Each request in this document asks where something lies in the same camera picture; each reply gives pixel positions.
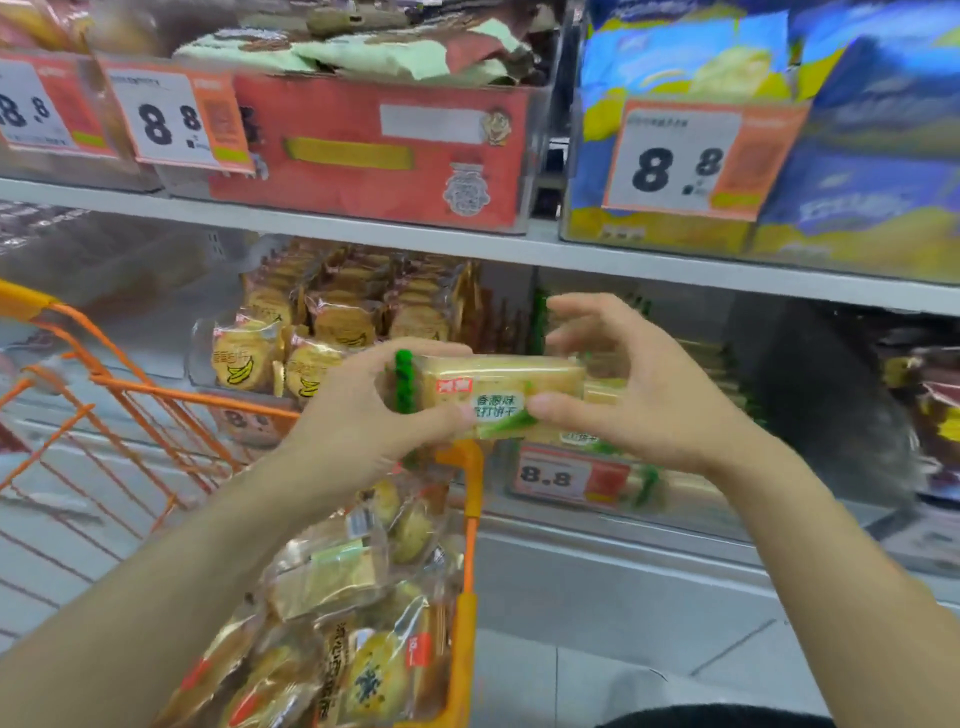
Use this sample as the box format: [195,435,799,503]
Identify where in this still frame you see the person's right hand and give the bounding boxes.
[524,292,781,481]

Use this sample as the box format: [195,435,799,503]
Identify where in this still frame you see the person's left hand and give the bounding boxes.
[273,337,478,511]

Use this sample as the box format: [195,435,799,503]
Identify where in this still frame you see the green cracker packets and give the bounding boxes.
[517,288,766,515]

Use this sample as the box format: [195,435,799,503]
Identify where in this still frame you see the egg-yolk pastry packet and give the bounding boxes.
[262,509,391,620]

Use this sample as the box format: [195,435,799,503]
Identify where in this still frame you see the scallion cracker packet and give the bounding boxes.
[383,348,588,444]

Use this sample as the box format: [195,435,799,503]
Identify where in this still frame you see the orange shopping cart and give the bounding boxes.
[0,278,485,728]

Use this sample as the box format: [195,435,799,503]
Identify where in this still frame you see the white metal store shelf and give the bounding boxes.
[0,0,960,661]

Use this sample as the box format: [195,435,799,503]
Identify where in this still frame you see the yellow pastry packets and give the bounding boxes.
[318,611,444,728]

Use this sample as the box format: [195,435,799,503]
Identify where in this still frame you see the pile of pastry packets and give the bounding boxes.
[153,472,466,728]

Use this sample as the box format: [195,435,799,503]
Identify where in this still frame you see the person's left forearm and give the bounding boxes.
[0,449,331,728]

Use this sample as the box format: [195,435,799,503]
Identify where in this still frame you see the red carton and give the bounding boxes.
[206,71,553,232]

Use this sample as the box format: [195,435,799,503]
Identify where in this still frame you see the person's white right shoe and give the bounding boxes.
[599,667,744,718]

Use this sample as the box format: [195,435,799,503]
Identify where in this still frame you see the person's right leg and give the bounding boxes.
[599,704,834,728]

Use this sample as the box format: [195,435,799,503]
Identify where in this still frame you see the group of banana biscuit packets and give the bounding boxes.
[209,239,485,403]

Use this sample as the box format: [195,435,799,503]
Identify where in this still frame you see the stack of blue yellow packets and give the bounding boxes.
[566,0,960,283]

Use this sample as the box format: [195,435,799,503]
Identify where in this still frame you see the row of dark red bags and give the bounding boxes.
[877,329,960,496]

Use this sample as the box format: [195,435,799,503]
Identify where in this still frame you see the pale green bags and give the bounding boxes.
[172,14,556,88]

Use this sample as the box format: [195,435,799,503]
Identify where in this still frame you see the pile of golden cake packets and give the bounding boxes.
[0,0,226,54]

